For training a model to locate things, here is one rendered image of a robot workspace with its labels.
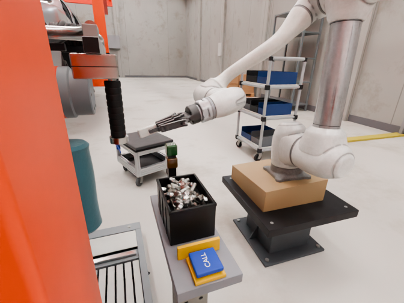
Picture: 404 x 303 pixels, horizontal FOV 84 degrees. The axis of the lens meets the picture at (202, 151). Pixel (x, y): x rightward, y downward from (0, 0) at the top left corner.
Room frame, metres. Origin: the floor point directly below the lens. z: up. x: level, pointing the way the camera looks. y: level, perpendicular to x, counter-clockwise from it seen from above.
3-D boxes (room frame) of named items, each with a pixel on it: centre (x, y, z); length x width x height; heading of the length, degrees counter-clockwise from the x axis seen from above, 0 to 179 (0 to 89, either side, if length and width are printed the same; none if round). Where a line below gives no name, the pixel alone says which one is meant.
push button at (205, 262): (0.43, -0.02, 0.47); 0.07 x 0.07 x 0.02; 20
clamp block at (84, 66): (0.52, 0.24, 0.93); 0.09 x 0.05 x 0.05; 110
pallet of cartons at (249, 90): (7.15, -0.93, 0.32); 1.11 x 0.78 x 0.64; 108
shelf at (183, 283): (0.59, 0.04, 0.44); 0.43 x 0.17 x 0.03; 20
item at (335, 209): (1.06, -0.44, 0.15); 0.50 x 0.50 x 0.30; 18
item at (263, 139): (2.40, -0.66, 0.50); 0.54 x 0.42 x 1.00; 20
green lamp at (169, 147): (0.77, 0.11, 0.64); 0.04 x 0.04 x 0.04; 20
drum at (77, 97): (0.63, 0.42, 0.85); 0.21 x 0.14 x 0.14; 110
